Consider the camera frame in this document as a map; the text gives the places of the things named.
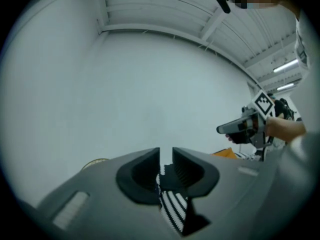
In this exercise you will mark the blue face mask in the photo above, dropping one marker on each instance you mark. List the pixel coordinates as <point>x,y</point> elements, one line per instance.
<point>252,6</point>

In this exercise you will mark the orange cushion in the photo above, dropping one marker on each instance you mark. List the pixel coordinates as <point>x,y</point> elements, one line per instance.
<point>225,153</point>

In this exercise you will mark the person's light shirt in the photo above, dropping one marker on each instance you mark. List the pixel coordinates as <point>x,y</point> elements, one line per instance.
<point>302,41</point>

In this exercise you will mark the person's right forearm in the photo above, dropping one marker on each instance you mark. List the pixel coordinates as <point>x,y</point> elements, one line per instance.
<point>285,129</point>

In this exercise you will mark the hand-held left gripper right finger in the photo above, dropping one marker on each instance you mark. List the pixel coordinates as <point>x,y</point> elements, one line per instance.
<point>225,184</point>

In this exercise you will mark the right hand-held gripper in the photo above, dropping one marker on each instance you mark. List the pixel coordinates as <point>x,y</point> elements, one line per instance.
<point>262,104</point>

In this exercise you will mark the black white patterned blanket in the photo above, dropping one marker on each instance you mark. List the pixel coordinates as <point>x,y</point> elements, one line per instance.
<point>175,204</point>

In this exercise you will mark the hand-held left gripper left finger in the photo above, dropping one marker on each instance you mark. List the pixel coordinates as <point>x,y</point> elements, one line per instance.
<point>105,204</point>

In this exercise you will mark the person's right hand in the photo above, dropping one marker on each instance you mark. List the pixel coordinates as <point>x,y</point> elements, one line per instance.
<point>228,137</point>

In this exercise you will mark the white tube ceiling light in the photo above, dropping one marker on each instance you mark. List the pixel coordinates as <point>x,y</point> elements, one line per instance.
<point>285,86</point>
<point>286,66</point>

